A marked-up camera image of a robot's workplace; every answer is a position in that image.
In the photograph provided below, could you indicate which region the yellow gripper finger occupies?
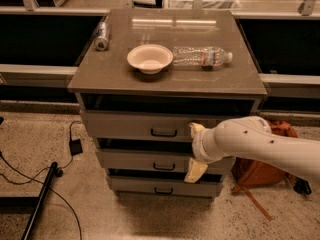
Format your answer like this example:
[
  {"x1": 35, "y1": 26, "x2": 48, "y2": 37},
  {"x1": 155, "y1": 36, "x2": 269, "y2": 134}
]
[
  {"x1": 188, "y1": 122, "x2": 205, "y2": 138},
  {"x1": 184, "y1": 158, "x2": 208, "y2": 183}
]

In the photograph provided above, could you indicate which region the grey top drawer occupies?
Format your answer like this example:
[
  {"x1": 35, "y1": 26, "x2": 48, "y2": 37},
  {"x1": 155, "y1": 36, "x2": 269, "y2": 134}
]
[{"x1": 79, "y1": 109, "x2": 241, "y2": 143}]

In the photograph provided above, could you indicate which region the grey drawer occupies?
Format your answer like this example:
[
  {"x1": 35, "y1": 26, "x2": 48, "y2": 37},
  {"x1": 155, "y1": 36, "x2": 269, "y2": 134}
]
[
  {"x1": 107, "y1": 176, "x2": 222, "y2": 198},
  {"x1": 95, "y1": 149, "x2": 236, "y2": 175},
  {"x1": 79, "y1": 109, "x2": 241, "y2": 143}
]

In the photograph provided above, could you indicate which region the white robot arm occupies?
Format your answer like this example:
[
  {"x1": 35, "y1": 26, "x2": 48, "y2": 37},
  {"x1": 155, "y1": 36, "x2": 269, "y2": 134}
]
[{"x1": 184, "y1": 116, "x2": 320, "y2": 183}]

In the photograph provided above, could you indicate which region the grey bottom drawer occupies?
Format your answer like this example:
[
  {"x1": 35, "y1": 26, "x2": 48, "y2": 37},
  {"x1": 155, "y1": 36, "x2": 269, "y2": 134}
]
[{"x1": 107, "y1": 176, "x2": 222, "y2": 198}]

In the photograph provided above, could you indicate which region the grey drawer cabinet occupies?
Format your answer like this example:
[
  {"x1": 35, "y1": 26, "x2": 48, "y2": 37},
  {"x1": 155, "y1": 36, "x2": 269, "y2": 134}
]
[{"x1": 68, "y1": 9, "x2": 267, "y2": 184}]

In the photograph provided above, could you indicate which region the grey middle drawer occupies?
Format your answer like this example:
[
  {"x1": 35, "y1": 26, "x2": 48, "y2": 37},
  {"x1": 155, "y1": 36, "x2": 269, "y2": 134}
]
[{"x1": 95, "y1": 149, "x2": 236, "y2": 175}]

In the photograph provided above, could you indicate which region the orange backpack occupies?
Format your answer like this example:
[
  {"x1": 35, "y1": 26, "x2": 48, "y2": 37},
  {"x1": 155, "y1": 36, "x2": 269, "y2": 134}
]
[{"x1": 230, "y1": 118, "x2": 299, "y2": 222}]

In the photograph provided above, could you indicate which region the clear plastic water bottle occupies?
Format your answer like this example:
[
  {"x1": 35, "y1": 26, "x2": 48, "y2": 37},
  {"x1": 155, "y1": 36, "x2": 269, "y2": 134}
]
[{"x1": 172, "y1": 46, "x2": 233, "y2": 68}]

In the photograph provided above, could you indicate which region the white paper bowl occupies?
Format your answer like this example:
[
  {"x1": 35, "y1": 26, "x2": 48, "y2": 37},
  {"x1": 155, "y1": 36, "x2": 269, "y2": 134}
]
[{"x1": 127, "y1": 44, "x2": 173, "y2": 74}]

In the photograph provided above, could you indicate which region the black power adapter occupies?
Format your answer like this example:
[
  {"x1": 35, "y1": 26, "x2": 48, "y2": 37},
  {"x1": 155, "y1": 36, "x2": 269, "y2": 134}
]
[{"x1": 69, "y1": 139, "x2": 83, "y2": 156}]

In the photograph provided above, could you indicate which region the silver drink can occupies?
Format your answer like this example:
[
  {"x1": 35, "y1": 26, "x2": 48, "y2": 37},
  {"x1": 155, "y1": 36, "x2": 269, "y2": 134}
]
[{"x1": 94, "y1": 22, "x2": 110, "y2": 51}]

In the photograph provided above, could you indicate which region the black metal floor bar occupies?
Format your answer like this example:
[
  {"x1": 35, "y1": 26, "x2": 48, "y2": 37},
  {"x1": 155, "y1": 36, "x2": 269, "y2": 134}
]
[{"x1": 21, "y1": 162, "x2": 58, "y2": 240}]

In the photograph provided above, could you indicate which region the black top drawer handle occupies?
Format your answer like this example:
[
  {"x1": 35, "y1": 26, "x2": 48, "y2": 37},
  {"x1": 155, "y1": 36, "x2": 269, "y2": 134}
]
[{"x1": 150, "y1": 128, "x2": 177, "y2": 138}]

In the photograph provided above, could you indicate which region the white wire basket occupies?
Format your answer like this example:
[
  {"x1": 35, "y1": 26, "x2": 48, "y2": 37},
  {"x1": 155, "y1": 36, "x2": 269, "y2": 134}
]
[{"x1": 163, "y1": 0, "x2": 241, "y2": 10}]

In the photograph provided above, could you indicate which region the black cable on floor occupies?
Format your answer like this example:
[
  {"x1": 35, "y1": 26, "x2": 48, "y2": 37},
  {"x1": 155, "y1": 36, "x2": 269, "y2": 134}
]
[{"x1": 0, "y1": 120, "x2": 86, "y2": 240}]

